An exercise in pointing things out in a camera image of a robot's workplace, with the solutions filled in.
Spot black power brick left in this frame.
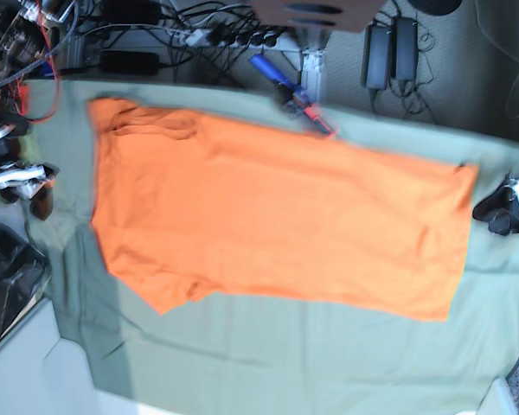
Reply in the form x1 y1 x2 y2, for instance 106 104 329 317
99 50 161 76

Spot aluminium frame post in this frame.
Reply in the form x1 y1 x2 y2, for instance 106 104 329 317
284 29 330 102

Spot blue clamp at table edge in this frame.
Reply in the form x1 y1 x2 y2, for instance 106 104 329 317
249 54 337 138

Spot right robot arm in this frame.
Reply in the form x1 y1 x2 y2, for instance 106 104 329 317
0 1 80 220

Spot white power strip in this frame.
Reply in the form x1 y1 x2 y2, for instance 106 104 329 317
174 23 286 48

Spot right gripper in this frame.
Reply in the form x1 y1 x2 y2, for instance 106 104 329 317
0 161 59 220

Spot black plastic bag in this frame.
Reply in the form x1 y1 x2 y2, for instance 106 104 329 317
0 224 48 339

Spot olive green shirt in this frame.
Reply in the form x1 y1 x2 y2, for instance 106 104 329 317
19 132 41 164

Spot white cable on floor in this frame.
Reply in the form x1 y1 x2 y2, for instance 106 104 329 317
475 0 519 120

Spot orange T-shirt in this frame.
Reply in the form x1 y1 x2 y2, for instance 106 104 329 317
88 98 478 321

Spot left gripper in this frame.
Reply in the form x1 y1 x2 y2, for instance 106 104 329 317
472 174 519 236

